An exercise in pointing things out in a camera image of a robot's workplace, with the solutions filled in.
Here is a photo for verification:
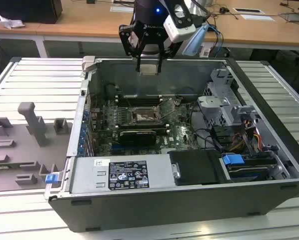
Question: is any yellow red wire bundle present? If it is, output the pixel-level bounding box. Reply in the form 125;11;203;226
229;119;264;154

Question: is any metal socket cover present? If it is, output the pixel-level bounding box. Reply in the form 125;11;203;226
158;97;183;120

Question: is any black RAM slot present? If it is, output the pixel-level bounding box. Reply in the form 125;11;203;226
115;99;164;103
118;128;170;132
117;123;168;126
115;101;165;105
115;97;164;101
115;95;164;99
118;126;169;130
117;124;169;128

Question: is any clear plastic tray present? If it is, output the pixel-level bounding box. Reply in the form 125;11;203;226
278;11;299;26

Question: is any grey case latch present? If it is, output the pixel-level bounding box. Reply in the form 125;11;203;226
81;55;102;74

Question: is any blue cable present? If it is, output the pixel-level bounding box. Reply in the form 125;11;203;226
209;23;224;60

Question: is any black open PC case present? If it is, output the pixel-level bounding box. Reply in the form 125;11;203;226
43;55;299;232

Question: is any white desk cable grommet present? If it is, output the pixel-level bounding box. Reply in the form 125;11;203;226
233;7;265;15

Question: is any silver disk bay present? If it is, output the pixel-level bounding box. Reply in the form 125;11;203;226
218;149;292;186

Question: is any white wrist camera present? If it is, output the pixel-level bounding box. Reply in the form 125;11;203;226
163;3;197;43

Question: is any white power socket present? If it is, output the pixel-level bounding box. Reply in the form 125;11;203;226
200;46;212;58

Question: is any blue case latch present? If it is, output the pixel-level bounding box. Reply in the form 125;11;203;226
45;173;59;185

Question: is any silver metal drive cage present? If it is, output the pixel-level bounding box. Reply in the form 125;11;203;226
196;67;262;128

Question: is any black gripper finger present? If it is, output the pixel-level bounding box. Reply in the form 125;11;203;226
118;21;150;74
157;32;182;75

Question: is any wooden desk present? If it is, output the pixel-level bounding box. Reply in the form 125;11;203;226
0;0;299;60

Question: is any grey power supply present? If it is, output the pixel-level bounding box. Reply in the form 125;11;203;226
68;152;178;195

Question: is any black computer box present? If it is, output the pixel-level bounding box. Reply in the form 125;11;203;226
0;0;63;25

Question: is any grey desk plate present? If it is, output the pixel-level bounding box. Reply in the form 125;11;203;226
110;5;136;13

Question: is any crumpled white paper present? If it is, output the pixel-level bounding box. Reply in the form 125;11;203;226
0;13;25;30

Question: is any green motherboard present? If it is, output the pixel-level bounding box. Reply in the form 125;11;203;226
88;96;203;157

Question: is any grey parts rack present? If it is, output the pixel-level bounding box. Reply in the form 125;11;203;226
0;101;74;193

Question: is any white desk plate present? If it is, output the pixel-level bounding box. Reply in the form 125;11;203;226
240;14;277;23

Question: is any thin black cable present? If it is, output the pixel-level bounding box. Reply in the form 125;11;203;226
193;128;227;153

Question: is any silver square CPU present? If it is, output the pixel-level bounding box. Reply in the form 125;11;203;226
140;64;159;76

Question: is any black expansion card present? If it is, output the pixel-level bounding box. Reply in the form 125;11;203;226
118;129;157;148

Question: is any black plastic shroud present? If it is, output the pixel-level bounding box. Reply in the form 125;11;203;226
168;149;227;186

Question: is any CPU socket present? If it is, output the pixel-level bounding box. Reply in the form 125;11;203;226
130;105;164;125

